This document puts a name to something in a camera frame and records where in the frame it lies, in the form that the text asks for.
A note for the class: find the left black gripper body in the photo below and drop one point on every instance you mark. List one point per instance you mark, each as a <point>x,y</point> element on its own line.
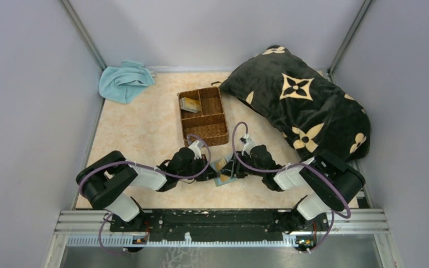
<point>196,166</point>

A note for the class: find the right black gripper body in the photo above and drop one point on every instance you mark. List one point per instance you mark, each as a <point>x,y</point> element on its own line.
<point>241,172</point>

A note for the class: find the green leather card holder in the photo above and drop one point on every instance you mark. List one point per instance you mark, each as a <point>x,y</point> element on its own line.
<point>221,180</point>

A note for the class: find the brown woven divided basket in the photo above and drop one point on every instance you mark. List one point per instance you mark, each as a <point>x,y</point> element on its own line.
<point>210,122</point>

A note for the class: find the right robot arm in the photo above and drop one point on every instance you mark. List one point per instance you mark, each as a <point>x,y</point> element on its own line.
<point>334,182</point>

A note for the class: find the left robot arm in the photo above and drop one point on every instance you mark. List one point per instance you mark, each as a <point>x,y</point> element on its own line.
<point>104,182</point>

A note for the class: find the gold card stack in basket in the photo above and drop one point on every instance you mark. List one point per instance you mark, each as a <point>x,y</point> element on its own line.
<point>190,105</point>

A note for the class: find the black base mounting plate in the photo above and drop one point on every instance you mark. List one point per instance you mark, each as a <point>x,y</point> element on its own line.
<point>219,225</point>

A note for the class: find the black floral pillow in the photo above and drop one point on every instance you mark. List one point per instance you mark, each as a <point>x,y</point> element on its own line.
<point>313,114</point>

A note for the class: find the light blue cloth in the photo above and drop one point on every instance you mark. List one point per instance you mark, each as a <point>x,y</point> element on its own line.
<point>123,84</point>

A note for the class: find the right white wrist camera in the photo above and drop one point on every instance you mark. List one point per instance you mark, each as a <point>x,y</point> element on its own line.
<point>248,144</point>

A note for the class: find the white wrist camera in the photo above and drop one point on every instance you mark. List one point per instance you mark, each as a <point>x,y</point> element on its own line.
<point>248,144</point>
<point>196,147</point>

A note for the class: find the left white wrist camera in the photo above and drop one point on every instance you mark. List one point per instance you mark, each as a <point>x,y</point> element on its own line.
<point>196,147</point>

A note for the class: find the aluminium frame rail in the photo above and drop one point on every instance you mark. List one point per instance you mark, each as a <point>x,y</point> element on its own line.
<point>88,228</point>

